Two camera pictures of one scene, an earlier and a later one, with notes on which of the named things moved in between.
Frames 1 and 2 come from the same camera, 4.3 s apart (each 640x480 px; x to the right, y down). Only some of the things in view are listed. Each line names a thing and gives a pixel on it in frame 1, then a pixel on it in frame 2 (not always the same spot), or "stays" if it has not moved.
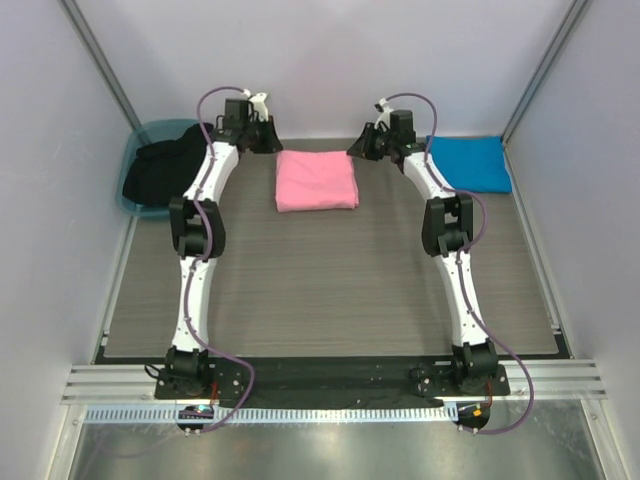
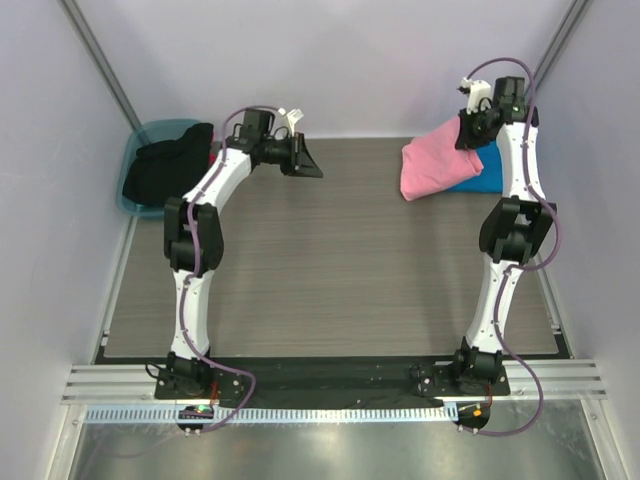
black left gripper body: x=260 y=136 → x=293 y=165
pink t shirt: x=315 y=181 → x=431 y=162
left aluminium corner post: x=100 y=62 stays
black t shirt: x=161 y=172 stays
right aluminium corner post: x=545 y=67 stays
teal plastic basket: x=148 y=132 stays
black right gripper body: x=369 y=141 → x=467 y=132
